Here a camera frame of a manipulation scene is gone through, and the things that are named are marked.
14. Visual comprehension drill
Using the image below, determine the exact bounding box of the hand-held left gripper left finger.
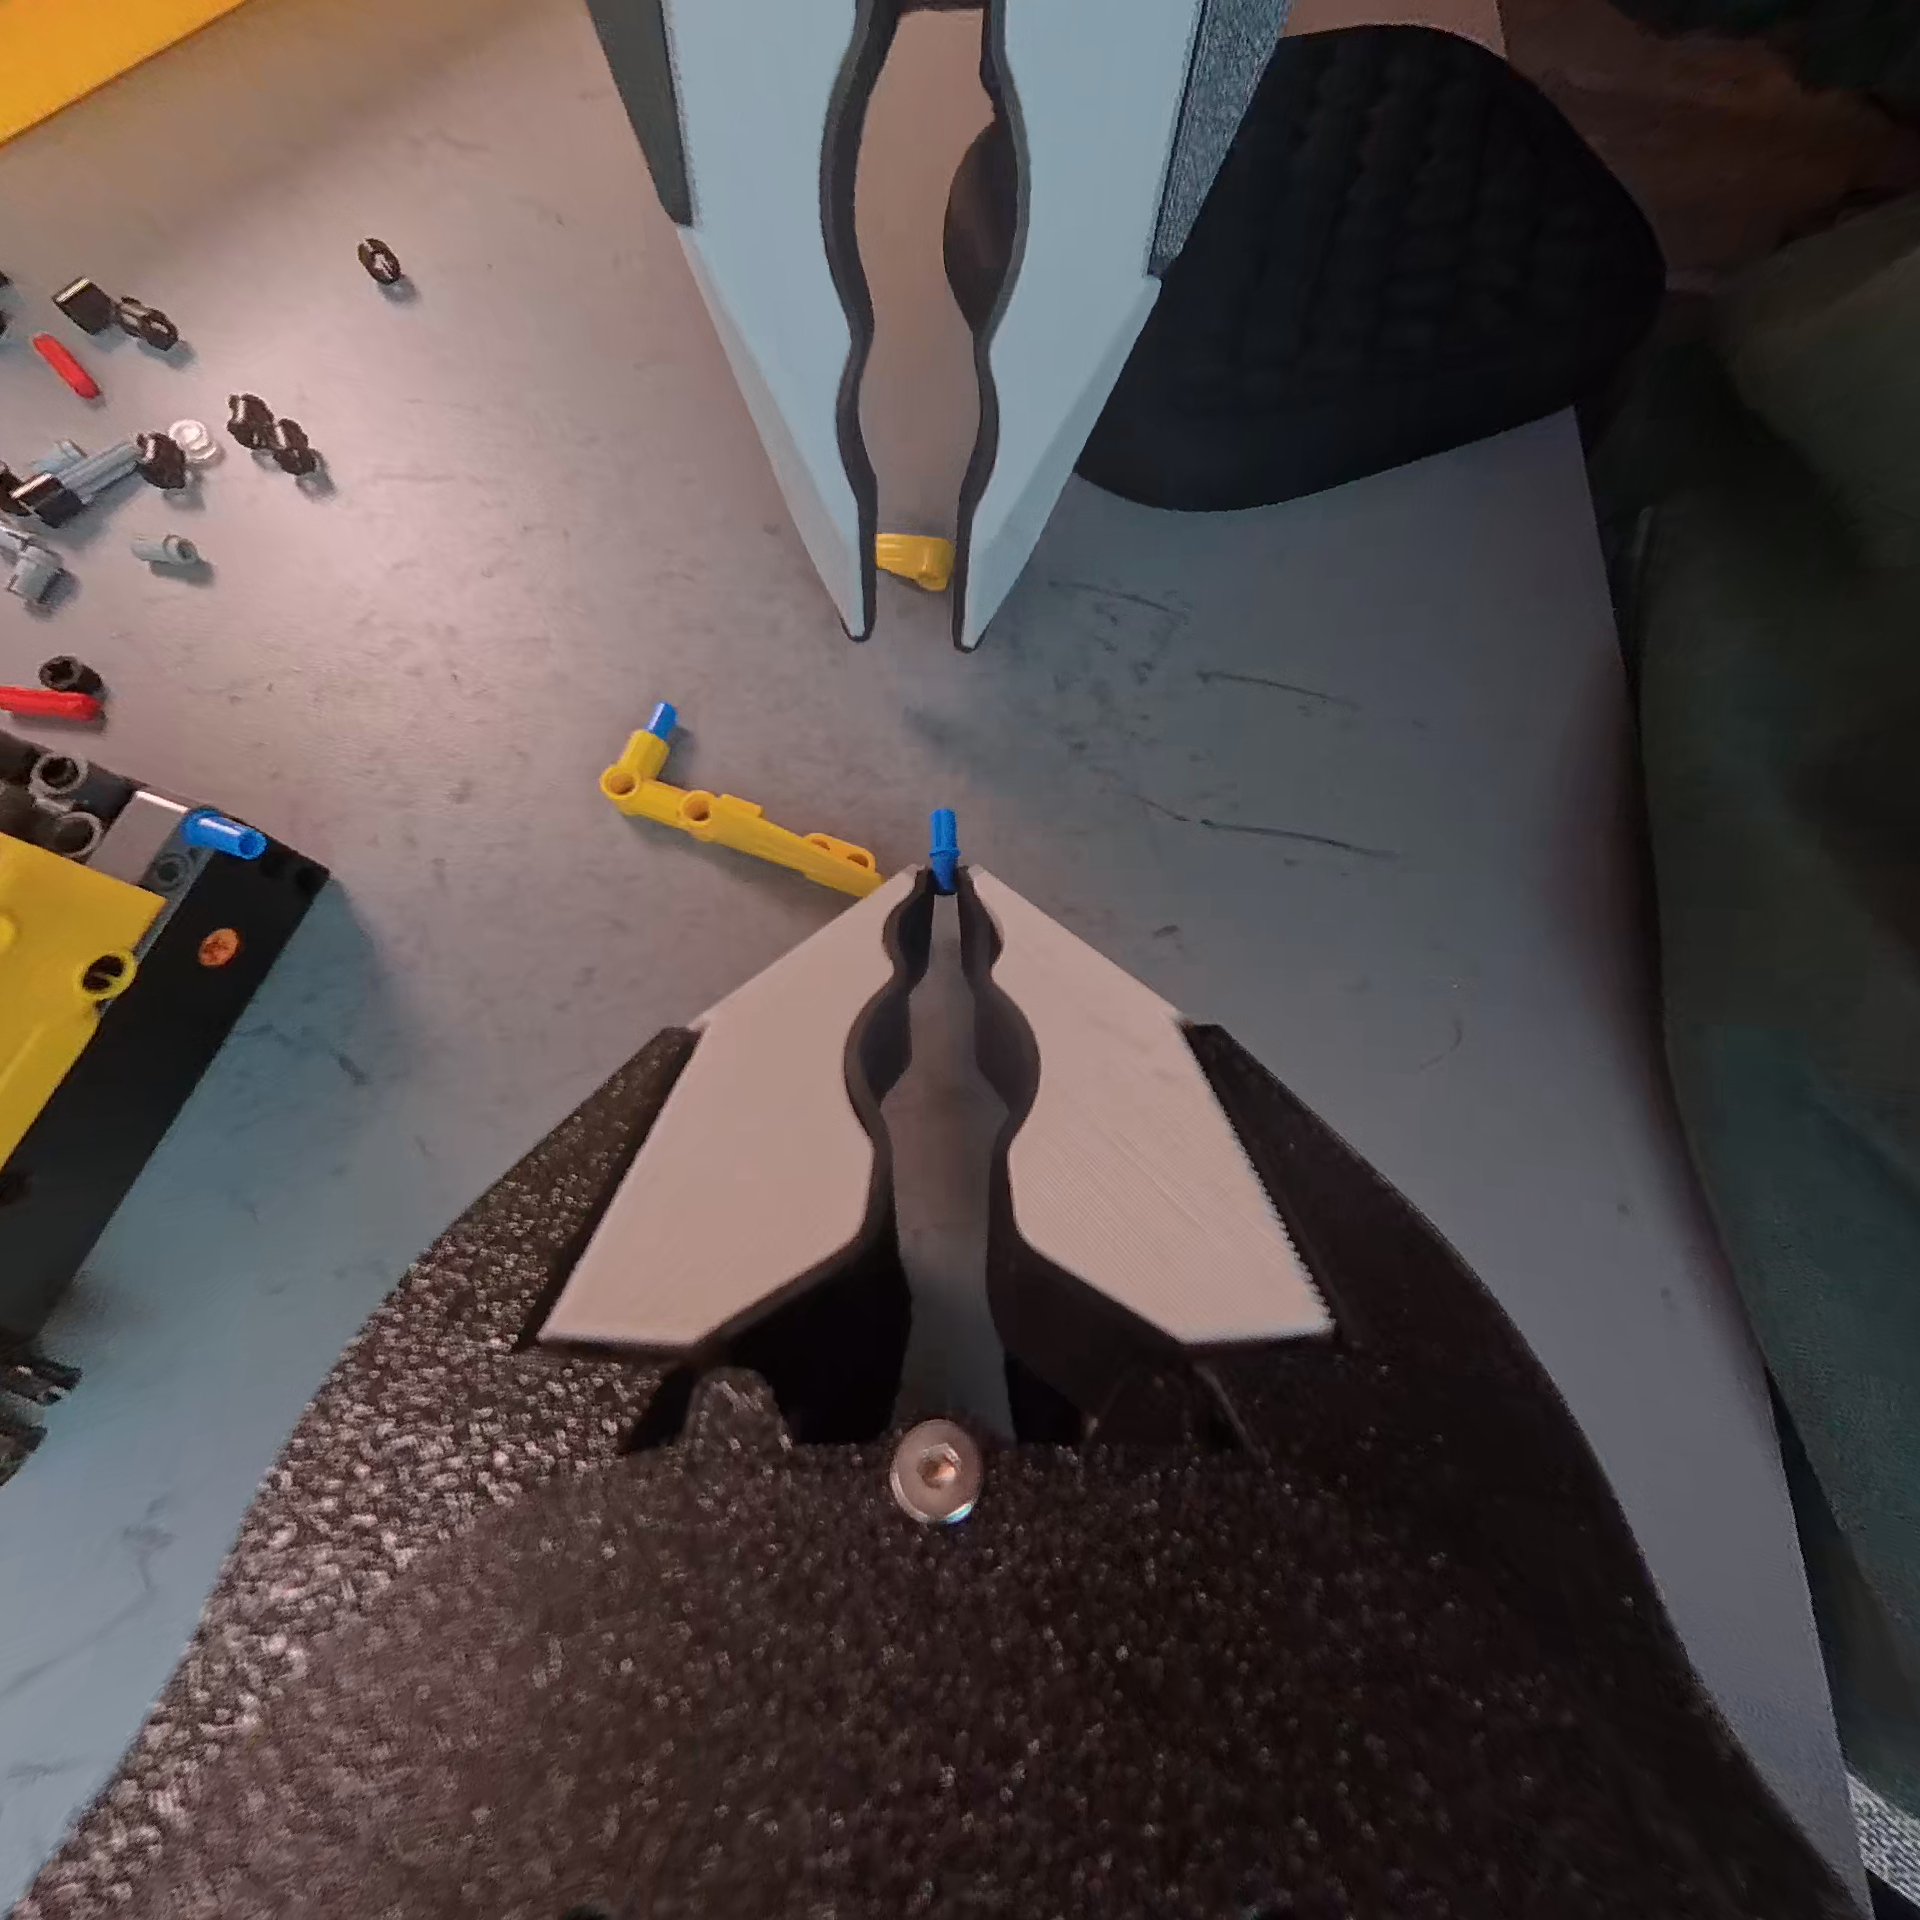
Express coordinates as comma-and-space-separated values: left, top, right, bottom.
533, 864, 938, 1448

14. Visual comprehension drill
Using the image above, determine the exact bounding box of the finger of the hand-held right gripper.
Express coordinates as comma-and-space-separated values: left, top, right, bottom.
655, 0, 886, 646
948, 0, 1212, 654

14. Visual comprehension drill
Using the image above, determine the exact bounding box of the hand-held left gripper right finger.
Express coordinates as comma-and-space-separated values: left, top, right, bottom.
957, 864, 1337, 1452

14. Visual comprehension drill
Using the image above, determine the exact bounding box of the pile of small lego pins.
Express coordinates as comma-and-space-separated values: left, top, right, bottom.
0, 272, 335, 724

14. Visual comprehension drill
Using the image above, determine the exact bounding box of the yellow thin lego liftarm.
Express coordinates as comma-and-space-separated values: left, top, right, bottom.
598, 727, 886, 898

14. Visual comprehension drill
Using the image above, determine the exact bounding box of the yellow black lego model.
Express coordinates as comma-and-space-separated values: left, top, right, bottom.
0, 731, 330, 1488

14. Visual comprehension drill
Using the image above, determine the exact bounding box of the person's green sweatshirt torso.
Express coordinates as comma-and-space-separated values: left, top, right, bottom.
1582, 195, 1920, 1920

